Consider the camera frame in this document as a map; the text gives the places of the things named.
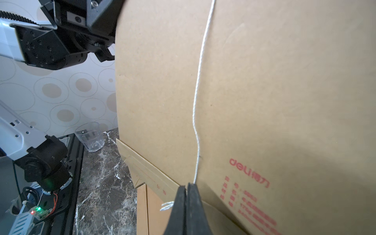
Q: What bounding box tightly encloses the brown file envelope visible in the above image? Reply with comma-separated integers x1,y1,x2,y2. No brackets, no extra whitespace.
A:
116,138,247,235
116,1,376,235

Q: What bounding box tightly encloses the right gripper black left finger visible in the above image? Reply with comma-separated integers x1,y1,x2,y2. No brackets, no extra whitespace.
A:
164,186,187,235

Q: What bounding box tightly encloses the envelope white string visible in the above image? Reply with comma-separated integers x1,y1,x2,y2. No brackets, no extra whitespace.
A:
159,0,217,212

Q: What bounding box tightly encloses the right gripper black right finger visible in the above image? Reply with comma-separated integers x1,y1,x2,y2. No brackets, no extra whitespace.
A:
187,183,212,235

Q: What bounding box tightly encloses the clear plastic cup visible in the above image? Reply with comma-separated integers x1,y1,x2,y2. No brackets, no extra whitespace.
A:
74,122,105,152

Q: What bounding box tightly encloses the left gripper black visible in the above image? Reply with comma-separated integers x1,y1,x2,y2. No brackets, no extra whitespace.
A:
39,0,125,62

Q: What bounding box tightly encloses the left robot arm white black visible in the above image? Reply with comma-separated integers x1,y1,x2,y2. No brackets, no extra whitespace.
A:
1,1,124,192

